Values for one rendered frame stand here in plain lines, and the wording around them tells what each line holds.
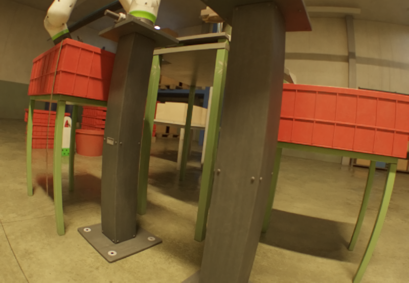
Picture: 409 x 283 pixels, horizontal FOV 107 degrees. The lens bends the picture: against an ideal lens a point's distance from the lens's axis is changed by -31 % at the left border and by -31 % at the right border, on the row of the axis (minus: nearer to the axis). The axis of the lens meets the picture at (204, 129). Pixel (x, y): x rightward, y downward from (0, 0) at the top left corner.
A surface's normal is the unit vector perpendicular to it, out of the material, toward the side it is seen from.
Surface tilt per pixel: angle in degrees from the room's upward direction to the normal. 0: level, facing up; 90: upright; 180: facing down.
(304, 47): 90
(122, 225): 90
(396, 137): 90
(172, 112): 90
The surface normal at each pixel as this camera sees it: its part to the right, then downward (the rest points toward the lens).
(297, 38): -0.50, -0.04
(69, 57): 0.84, 0.11
